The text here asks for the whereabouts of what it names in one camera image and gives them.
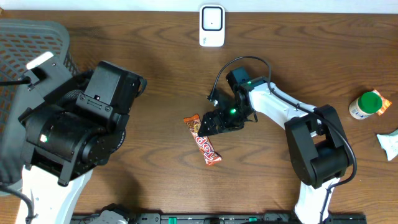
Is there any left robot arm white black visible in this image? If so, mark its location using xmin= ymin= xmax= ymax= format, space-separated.
xmin=16 ymin=52 xmax=147 ymax=223

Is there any grey plastic shopping basket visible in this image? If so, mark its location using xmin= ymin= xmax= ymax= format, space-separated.
xmin=1 ymin=19 xmax=80 ymax=190

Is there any white jar green lid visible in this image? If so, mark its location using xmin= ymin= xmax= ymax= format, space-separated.
xmin=349 ymin=91 xmax=382 ymax=119

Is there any orange tissue pack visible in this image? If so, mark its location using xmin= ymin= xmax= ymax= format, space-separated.
xmin=373 ymin=90 xmax=392 ymax=116

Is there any chocolate bar wrapper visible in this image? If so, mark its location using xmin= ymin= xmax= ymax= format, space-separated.
xmin=183 ymin=114 xmax=222 ymax=166

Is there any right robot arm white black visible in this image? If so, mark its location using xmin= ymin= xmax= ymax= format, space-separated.
xmin=198 ymin=67 xmax=357 ymax=223

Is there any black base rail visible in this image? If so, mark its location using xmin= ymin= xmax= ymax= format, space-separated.
xmin=70 ymin=212 xmax=368 ymax=224

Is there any white barcode scanner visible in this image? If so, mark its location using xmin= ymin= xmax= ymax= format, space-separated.
xmin=199 ymin=4 xmax=226 ymax=47

